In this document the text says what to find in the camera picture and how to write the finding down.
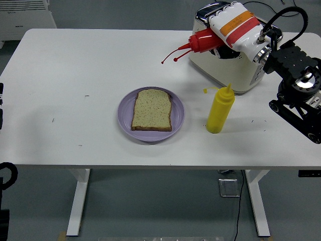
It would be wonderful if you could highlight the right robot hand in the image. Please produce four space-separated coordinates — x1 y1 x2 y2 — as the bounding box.
208 1 271 60

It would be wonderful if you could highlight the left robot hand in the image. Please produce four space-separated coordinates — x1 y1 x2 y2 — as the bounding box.
0 82 5 131

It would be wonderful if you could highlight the red squeeze bottle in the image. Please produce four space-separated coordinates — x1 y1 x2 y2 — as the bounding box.
161 27 224 65

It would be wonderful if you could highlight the bread slice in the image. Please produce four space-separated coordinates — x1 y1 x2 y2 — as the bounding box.
130 89 173 132

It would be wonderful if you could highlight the cream and chrome toaster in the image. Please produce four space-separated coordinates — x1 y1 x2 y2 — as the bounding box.
188 1 283 95

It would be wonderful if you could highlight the yellow squeeze bottle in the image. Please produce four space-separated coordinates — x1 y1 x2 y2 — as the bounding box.
202 83 236 134

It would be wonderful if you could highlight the white floor appliance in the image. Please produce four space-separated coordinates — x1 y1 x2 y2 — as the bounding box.
0 0 58 49

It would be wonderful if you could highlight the white table leg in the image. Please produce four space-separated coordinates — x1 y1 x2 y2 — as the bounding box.
66 168 91 237
245 170 271 238

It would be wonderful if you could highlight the purple plate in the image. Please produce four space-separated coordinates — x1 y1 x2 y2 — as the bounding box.
117 86 186 143

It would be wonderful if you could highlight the metal floor socket plate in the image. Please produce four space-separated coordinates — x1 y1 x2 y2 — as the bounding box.
218 178 241 198

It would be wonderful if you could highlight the black table control panel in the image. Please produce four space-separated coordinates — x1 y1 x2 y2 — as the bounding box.
298 170 321 178

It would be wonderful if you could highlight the black cable on floor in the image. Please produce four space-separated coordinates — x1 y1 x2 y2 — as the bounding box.
242 0 286 13

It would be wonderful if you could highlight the black hanging power cable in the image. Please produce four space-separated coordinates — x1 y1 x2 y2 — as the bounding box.
233 170 245 241

